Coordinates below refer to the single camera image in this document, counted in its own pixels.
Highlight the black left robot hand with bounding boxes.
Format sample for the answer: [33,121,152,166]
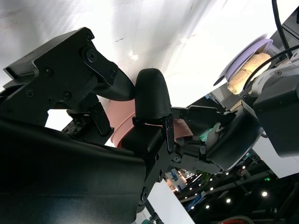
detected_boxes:
[171,105,264,175]

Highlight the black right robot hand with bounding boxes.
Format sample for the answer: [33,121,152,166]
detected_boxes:
[0,27,175,224]

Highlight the pink plastic bowl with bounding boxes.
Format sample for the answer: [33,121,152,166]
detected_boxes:
[106,99,136,140]
[111,118,193,149]
[109,112,136,145]

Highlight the beige bread loaf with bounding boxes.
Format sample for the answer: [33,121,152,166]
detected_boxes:
[228,52,271,95]

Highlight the purple plate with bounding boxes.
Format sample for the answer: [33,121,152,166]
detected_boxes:
[214,38,274,87]

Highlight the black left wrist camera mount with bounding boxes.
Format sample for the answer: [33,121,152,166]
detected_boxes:
[253,77,299,159]

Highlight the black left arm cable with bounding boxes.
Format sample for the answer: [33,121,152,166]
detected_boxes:
[271,0,299,59]

